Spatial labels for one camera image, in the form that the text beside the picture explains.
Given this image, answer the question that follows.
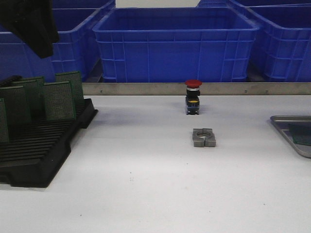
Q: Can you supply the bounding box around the blue plastic crate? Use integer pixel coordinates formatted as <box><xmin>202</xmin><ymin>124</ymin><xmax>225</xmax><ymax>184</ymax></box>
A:
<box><xmin>245</xmin><ymin>6</ymin><xmax>311</xmax><ymax>83</ymax></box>
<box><xmin>0</xmin><ymin>8</ymin><xmax>101</xmax><ymax>82</ymax></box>
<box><xmin>93</xmin><ymin>7</ymin><xmax>258</xmax><ymax>83</ymax></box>

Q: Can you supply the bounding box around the blue plastic crate centre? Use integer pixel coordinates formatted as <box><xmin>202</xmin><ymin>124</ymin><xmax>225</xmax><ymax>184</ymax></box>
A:
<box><xmin>93</xmin><ymin>7</ymin><xmax>258</xmax><ymax>83</ymax></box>

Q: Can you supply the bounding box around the steel table edge rail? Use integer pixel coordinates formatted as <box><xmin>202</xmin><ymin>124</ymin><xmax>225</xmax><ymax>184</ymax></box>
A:
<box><xmin>82</xmin><ymin>83</ymin><xmax>311</xmax><ymax>96</ymax></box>

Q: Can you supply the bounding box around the red emergency stop button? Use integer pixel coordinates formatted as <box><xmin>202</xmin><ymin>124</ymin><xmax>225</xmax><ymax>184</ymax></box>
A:
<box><xmin>185</xmin><ymin>80</ymin><xmax>202</xmax><ymax>115</ymax></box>

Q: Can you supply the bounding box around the grey metal clamp block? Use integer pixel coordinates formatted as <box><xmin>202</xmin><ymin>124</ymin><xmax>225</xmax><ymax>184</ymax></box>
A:
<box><xmin>192</xmin><ymin>128</ymin><xmax>216</xmax><ymax>147</ymax></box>

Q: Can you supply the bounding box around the blue crate rear left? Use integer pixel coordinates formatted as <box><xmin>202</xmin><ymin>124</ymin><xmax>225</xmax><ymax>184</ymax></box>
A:
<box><xmin>52</xmin><ymin>0</ymin><xmax>115</xmax><ymax>9</ymax></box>

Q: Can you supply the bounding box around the silver metal tray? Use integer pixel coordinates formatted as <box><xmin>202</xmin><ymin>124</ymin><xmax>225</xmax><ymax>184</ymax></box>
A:
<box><xmin>270</xmin><ymin>116</ymin><xmax>311</xmax><ymax>159</ymax></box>

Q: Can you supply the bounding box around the blue crate rear right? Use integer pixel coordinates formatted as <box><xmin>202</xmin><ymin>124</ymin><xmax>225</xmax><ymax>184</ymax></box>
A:
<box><xmin>196</xmin><ymin>0</ymin><xmax>311</xmax><ymax>7</ymax></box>

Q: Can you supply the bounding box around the green perforated board front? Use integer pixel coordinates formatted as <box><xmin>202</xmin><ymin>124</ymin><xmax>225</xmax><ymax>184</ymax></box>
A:
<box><xmin>288</xmin><ymin>124</ymin><xmax>311</xmax><ymax>146</ymax></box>

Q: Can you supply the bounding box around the blue plastic crate right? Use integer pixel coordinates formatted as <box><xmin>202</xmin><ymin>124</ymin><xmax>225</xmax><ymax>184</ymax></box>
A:
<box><xmin>245</xmin><ymin>6</ymin><xmax>311</xmax><ymax>83</ymax></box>

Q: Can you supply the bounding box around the black slotted board rack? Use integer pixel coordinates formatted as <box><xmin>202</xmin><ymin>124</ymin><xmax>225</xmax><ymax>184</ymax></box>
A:
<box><xmin>0</xmin><ymin>75</ymin><xmax>99</xmax><ymax>188</ymax></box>

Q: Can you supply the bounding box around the green perforated board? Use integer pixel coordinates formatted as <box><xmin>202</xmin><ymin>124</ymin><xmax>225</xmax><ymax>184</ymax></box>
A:
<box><xmin>0</xmin><ymin>86</ymin><xmax>32</xmax><ymax>125</ymax></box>
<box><xmin>0</xmin><ymin>99</ymin><xmax>9</xmax><ymax>144</ymax></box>
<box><xmin>11</xmin><ymin>76</ymin><xmax>44</xmax><ymax>117</ymax></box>
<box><xmin>43</xmin><ymin>81</ymin><xmax>76</xmax><ymax>121</ymax></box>
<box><xmin>288</xmin><ymin>124</ymin><xmax>311</xmax><ymax>146</ymax></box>
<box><xmin>55</xmin><ymin>71</ymin><xmax>85</xmax><ymax>106</ymax></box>

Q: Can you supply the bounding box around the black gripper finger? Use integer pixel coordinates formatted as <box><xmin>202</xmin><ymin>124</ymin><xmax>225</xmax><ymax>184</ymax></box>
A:
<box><xmin>0</xmin><ymin>0</ymin><xmax>59</xmax><ymax>58</ymax></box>

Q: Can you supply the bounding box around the blue plastic crate left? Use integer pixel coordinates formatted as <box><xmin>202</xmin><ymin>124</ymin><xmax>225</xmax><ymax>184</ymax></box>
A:
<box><xmin>0</xmin><ymin>8</ymin><xmax>101</xmax><ymax>82</ymax></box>

